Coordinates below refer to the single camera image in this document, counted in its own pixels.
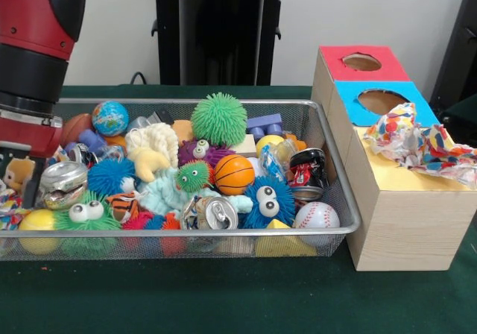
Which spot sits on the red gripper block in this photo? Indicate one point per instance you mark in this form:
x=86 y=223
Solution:
x=30 y=136

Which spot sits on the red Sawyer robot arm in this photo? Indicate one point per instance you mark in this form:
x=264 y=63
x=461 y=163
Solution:
x=33 y=21

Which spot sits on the wooden box with three holes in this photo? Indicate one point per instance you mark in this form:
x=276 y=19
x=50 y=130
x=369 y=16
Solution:
x=410 y=229

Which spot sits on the yellow foam ball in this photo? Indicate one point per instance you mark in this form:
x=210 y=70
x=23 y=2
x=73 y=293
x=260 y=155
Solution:
x=37 y=220

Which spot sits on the green spiky ball with eyes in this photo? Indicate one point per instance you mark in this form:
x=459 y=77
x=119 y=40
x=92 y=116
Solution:
x=85 y=211

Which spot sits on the globe print ball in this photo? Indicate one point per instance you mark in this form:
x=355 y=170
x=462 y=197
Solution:
x=110 y=119

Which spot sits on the crushed silver drink can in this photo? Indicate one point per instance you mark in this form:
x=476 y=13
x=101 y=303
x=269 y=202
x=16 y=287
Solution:
x=216 y=214

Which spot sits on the plain green spiky ball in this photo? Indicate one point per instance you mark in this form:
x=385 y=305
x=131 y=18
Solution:
x=220 y=119

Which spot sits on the small orange basketball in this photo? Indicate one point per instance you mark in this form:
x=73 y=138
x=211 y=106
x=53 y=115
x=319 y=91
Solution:
x=234 y=174

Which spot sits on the blue spiky ball with eyes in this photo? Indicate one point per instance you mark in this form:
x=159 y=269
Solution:
x=251 y=207

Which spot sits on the crushed black red can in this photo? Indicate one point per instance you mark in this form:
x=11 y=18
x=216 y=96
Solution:
x=309 y=173

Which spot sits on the white baseball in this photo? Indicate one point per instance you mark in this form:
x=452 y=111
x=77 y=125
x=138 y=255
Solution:
x=316 y=216

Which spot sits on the side table with green cloth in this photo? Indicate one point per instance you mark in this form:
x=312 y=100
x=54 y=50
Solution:
x=462 y=112

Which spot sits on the black stand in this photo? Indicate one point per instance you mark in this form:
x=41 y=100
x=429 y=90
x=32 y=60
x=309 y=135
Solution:
x=458 y=50

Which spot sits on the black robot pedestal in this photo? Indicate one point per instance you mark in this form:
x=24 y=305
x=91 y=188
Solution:
x=223 y=43

